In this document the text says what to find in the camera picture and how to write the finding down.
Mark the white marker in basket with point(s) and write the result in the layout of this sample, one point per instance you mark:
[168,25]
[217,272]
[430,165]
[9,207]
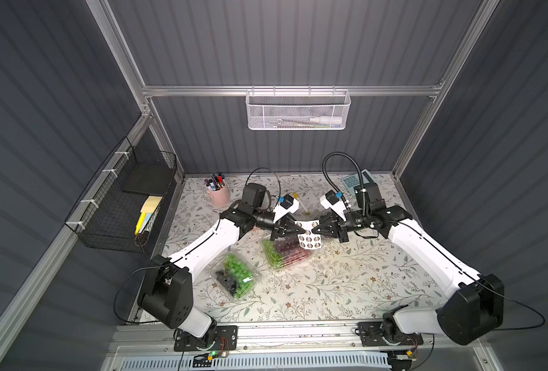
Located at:
[326,121]

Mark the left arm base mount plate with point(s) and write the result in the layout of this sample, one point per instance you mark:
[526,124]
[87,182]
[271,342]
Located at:
[217,338]

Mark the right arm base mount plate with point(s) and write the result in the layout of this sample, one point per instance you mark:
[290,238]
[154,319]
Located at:
[384,333]

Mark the black wire wall basket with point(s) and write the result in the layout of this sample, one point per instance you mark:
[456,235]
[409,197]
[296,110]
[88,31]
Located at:
[106,217]

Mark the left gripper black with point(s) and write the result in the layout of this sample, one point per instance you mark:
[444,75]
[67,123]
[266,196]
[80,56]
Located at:
[279,224]

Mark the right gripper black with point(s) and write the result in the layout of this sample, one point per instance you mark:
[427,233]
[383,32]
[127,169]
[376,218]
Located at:
[339,225]

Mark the clear box green black grapes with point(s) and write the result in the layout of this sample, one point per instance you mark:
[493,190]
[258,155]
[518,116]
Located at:
[235,276]

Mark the clear box red green grapes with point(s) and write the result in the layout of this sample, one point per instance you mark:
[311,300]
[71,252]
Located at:
[284,252]

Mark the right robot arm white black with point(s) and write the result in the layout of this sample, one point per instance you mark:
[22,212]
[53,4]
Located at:
[474,302]

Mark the aluminium front rail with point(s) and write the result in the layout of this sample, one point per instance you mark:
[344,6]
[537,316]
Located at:
[252,337]

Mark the white wire mesh basket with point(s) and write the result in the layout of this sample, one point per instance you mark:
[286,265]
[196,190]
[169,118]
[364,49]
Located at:
[287,110]

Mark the black notebook in basket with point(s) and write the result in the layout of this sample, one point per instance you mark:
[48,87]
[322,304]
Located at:
[148,179]

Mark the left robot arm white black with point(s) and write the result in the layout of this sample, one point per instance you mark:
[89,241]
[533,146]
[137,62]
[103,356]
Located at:
[167,287]

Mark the light blue calculator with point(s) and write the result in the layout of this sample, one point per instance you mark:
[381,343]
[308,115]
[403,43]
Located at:
[352,182]

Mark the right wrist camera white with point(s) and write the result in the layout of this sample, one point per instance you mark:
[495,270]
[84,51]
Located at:
[333,200]

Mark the yellow sticky notes pad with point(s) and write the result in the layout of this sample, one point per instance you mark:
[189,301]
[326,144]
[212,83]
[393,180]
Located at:
[148,209]

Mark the yellow capped white marker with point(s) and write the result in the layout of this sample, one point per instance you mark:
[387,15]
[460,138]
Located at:
[302,204]

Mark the pink pen cup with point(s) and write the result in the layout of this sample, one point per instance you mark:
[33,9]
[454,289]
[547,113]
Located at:
[220,198]

